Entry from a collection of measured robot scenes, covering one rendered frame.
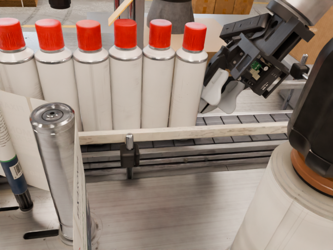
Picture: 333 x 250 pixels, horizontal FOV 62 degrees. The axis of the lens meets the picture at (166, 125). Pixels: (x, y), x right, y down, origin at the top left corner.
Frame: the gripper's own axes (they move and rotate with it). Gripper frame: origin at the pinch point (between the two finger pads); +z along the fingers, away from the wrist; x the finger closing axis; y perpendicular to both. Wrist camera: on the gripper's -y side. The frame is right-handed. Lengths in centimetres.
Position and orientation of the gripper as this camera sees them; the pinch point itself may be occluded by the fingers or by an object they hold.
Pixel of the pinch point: (203, 104)
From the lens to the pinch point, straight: 52.0
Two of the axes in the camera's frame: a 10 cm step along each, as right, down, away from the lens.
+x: 8.1, 3.5, 4.7
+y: 1.7, 6.2, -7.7
